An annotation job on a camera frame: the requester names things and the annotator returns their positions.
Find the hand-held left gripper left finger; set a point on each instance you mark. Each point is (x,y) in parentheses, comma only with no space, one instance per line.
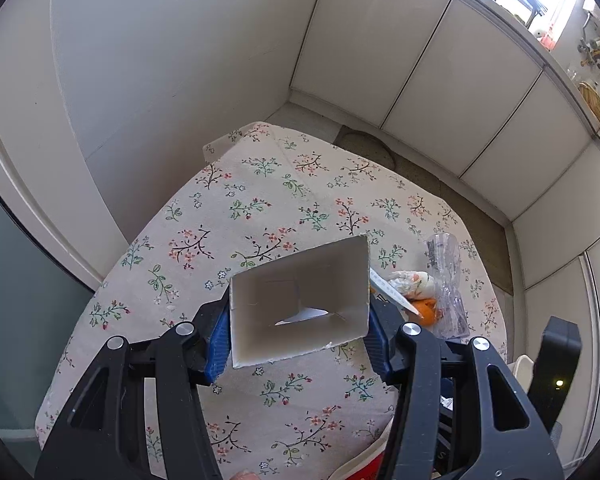
(217,345)

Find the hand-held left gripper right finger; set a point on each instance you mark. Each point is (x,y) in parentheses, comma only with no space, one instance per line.
(377,345)

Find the orange yellow snack packet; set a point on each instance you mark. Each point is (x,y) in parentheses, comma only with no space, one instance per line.
(426,311)

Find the white cardboard box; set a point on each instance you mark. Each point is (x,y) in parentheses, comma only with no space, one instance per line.
(305,280)

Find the clear plastic bag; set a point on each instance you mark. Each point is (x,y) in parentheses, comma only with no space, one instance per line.
(447,270)

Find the white trash bin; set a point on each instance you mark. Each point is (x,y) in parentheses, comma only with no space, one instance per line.
(522,367)

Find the crumpled white wrapper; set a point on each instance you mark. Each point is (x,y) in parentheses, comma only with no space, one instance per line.
(412,282)

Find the white and red container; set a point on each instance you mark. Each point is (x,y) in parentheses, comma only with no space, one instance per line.
(360,466)

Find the floral tablecloth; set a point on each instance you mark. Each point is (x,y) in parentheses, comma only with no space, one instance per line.
(280,200)

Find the black appliance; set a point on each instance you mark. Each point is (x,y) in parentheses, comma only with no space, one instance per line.
(555,355)

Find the frosted glass door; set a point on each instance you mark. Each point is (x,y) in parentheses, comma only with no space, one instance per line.
(10,320)

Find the white base cabinet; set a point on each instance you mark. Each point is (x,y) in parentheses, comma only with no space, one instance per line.
(430,60)

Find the woven basket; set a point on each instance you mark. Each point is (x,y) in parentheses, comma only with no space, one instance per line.
(597,102)

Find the grey metal gadget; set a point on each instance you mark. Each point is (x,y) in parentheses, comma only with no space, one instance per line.
(591,49)

